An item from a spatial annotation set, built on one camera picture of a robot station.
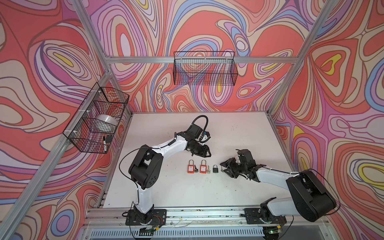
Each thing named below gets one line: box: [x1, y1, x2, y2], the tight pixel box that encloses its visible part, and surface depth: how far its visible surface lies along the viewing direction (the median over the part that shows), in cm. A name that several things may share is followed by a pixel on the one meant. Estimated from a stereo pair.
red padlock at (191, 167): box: [187, 159, 195, 174], surface depth 91 cm
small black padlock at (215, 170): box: [212, 164, 219, 173], surface depth 91 cm
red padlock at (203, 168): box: [199, 159, 207, 174], surface depth 91 cm
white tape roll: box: [95, 114, 118, 133], surface depth 74 cm
